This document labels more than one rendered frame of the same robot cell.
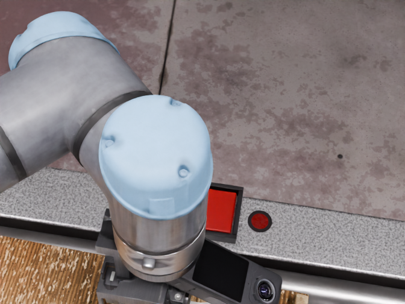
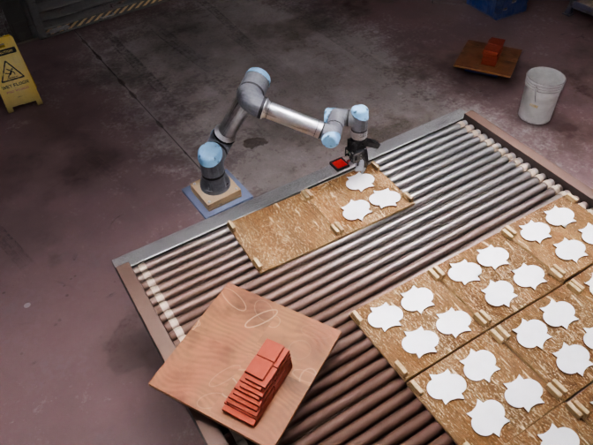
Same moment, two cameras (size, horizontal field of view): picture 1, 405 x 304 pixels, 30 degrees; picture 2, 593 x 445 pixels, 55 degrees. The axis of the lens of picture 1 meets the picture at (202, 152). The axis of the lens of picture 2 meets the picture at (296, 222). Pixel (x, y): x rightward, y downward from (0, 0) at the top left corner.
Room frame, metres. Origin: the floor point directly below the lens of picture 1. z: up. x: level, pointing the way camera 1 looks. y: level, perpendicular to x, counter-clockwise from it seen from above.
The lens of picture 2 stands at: (-1.27, 1.49, 2.81)
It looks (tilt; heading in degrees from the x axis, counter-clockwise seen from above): 45 degrees down; 325
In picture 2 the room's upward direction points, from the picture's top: 3 degrees counter-clockwise
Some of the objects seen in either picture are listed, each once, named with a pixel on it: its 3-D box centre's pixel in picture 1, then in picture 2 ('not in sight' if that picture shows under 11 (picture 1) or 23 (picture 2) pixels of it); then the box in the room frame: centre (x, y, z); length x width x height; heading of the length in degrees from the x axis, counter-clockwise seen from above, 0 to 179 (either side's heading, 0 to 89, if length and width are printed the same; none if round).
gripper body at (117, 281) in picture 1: (152, 263); (356, 147); (0.27, 0.04, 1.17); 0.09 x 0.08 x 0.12; 82
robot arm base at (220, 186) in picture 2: not in sight; (213, 177); (0.73, 0.56, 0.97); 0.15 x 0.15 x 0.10
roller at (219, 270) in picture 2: not in sight; (342, 212); (0.19, 0.19, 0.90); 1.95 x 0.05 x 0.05; 84
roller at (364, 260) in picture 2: not in sight; (381, 251); (-0.11, 0.22, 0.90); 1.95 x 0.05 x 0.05; 84
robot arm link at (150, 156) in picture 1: (155, 174); (358, 118); (0.27, 0.03, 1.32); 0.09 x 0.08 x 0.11; 40
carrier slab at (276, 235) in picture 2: not in sight; (282, 230); (0.25, 0.49, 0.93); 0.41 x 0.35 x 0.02; 82
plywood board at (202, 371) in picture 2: not in sight; (247, 358); (-0.26, 1.02, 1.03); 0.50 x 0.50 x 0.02; 24
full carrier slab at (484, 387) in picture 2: not in sight; (484, 390); (-0.84, 0.42, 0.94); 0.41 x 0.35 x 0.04; 85
